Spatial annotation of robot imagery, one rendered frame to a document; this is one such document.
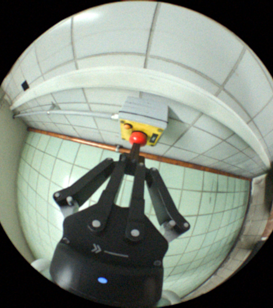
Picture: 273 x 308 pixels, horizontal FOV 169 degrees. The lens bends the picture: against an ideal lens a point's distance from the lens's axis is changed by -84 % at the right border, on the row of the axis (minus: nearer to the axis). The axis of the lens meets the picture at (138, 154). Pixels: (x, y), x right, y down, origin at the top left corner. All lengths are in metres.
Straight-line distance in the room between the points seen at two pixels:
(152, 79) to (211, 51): 0.13
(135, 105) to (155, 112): 0.04
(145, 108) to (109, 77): 0.10
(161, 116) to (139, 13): 0.23
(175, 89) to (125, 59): 0.11
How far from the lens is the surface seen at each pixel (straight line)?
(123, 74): 0.20
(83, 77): 0.24
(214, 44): 0.21
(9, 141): 1.18
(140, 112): 0.21
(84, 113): 0.30
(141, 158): 0.17
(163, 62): 0.20
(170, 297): 0.72
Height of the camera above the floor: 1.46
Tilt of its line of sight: 1 degrees down
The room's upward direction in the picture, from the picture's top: 77 degrees counter-clockwise
